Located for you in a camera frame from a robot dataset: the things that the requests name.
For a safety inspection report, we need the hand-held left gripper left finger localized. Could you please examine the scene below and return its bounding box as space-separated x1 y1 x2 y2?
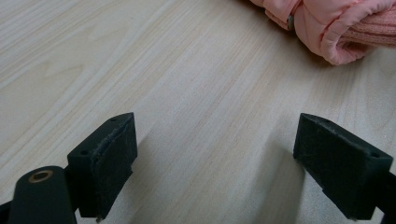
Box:
66 112 139 220

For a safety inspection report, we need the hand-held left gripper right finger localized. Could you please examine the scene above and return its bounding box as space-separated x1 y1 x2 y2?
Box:
292 112 394 221

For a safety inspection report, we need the pink and grey glove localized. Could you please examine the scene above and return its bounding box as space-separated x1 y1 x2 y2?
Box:
248 0 396 66

